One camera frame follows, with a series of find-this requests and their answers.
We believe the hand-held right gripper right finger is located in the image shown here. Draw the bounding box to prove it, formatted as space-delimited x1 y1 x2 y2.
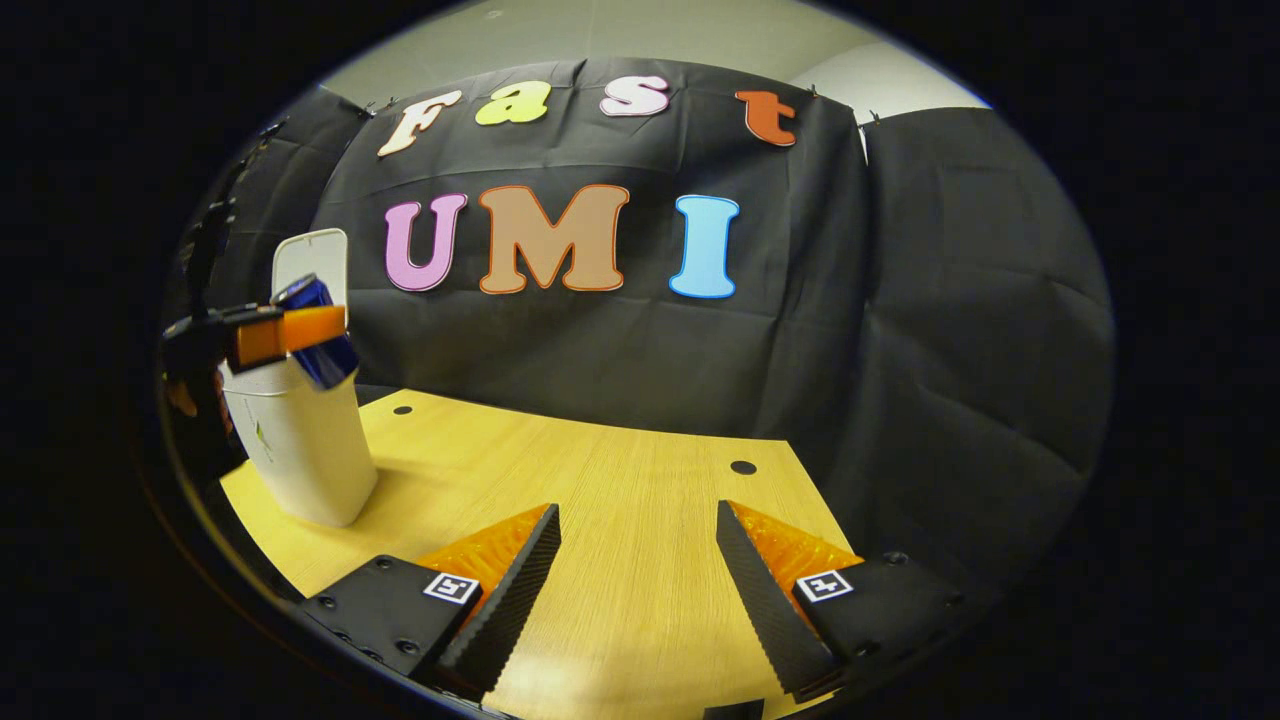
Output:
715 500 969 706

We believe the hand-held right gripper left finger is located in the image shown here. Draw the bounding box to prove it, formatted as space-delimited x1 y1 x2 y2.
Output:
298 503 563 701

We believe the blue pop can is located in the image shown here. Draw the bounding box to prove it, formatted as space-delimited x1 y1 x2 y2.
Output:
271 273 360 392

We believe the white desktop garbage bin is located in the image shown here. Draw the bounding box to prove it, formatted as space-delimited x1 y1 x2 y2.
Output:
220 228 380 529

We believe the black backdrop cloth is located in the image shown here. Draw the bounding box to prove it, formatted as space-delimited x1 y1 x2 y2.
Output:
165 58 1117 601

